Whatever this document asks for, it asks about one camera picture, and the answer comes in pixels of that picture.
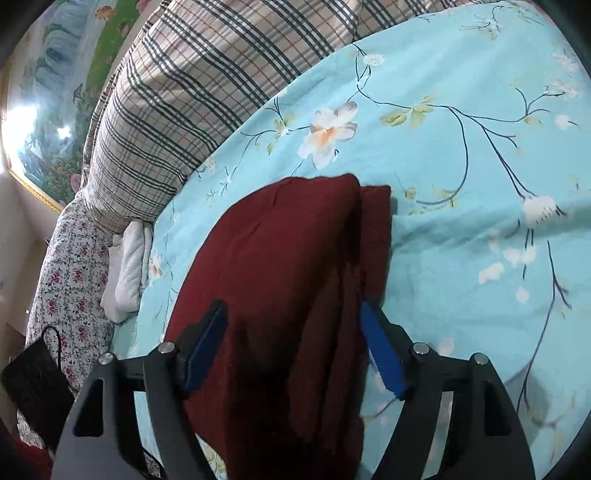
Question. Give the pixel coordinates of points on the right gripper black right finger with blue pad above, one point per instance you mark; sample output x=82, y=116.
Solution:
x=389, y=346

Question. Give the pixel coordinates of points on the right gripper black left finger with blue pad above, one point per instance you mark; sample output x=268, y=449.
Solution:
x=197, y=347

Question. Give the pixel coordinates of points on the dark red knit sweater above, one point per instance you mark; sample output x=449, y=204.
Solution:
x=294, y=262

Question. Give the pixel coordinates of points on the white red floral quilt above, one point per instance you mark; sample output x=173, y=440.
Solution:
x=71, y=282

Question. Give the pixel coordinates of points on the white folded towel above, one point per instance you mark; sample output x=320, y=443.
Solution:
x=127, y=271

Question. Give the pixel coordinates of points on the light blue floral bed sheet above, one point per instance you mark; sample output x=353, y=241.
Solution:
x=478, y=118

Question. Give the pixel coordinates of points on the beige plaid pillow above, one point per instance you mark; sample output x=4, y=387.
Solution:
x=196, y=71

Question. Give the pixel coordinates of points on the framed landscape painting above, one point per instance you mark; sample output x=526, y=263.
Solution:
x=54, y=79

